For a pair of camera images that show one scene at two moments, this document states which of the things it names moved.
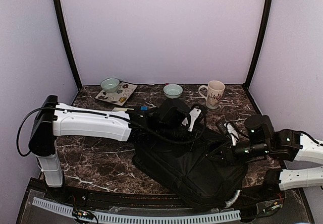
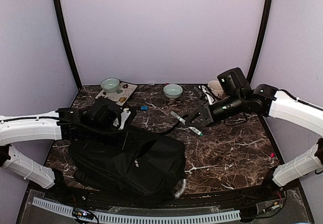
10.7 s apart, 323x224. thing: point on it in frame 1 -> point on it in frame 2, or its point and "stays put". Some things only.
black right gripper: x=228 y=156 -> x=206 y=115
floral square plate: x=120 y=97 stays put
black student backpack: x=190 y=159 -> x=146 y=167
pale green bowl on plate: x=110 y=85 stays put
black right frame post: x=267 y=14 stays put
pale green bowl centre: x=172 y=91 stays put
